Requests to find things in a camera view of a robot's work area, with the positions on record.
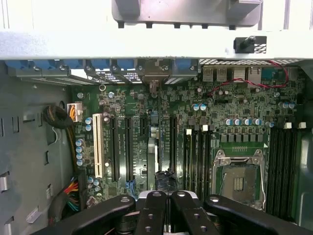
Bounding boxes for open grey pc case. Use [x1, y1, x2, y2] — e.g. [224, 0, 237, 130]
[0, 24, 313, 235]

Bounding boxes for green motherboard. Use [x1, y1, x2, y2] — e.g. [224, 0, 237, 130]
[70, 60, 303, 221]

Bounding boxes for white expansion slot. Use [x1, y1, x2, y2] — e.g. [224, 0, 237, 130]
[92, 113, 104, 179]

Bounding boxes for cpu socket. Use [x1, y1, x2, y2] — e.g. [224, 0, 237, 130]
[212, 148, 268, 212]

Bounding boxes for multicoloured power wires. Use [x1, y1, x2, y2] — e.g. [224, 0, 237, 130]
[47, 175, 86, 226]

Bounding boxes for grey parts rack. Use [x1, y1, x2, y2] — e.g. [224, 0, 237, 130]
[111, 0, 263, 29]

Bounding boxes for black sleeved power cable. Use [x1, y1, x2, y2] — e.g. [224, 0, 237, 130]
[43, 104, 78, 169]

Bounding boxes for white power connector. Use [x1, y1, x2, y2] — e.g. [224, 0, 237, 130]
[66, 102, 84, 122]

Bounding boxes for black expansion slot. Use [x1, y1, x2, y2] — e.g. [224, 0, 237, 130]
[109, 117, 121, 182]
[124, 117, 134, 182]
[169, 116, 179, 177]

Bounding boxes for red black twisted wire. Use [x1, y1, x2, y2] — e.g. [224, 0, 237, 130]
[207, 59, 290, 98]

